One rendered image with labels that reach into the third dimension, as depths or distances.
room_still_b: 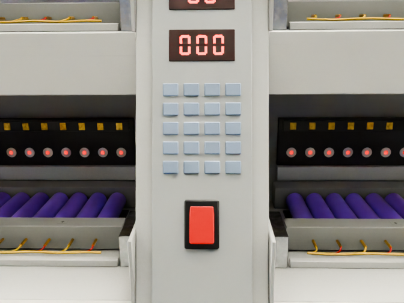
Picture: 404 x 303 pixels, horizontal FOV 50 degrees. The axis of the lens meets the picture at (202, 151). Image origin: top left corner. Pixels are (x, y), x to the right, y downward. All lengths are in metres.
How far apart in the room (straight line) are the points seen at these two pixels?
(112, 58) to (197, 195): 0.12
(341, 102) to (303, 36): 0.22
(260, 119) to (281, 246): 0.11
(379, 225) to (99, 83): 0.26
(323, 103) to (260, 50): 0.22
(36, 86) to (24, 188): 0.18
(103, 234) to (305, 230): 0.17
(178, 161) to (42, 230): 0.16
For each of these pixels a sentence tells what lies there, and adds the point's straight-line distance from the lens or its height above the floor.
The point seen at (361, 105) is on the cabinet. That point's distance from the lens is 0.54.
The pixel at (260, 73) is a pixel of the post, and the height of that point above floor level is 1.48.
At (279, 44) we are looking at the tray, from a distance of 0.32.
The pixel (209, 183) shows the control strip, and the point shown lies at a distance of 0.30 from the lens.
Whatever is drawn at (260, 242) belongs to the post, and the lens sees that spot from 0.31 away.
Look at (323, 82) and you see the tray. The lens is 0.33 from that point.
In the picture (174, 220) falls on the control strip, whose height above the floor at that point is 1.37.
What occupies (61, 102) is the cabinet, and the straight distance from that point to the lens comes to 0.54.
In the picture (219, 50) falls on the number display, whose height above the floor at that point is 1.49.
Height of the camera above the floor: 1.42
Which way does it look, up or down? 1 degrees up
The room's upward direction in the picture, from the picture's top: straight up
